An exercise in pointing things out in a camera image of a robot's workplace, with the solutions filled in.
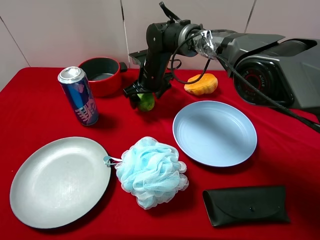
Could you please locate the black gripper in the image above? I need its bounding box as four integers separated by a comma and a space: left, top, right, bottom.
123, 21, 185, 109

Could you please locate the green avocado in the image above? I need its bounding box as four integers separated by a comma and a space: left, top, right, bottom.
137, 93, 155, 112

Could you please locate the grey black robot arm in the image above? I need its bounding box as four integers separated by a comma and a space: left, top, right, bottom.
124, 20, 320, 115

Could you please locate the red cooking pot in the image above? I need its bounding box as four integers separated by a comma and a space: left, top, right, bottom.
78, 57, 128, 98

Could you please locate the orange bread roll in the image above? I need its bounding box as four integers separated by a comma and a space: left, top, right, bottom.
184, 73, 218, 96

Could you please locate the light blue bath loofah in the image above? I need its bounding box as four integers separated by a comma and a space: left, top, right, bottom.
103, 136, 189, 210

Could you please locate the blue drink can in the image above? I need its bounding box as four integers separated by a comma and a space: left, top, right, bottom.
57, 66, 99, 126

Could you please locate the light blue plastic plate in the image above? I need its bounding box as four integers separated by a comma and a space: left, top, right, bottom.
172, 100, 258, 168

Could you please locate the grey round plate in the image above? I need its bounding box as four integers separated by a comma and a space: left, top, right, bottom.
9, 136, 111, 229

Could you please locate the red tablecloth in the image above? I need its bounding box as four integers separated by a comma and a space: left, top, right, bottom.
0, 67, 320, 240

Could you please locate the black glasses case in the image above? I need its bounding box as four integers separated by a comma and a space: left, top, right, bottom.
202, 185, 290, 227

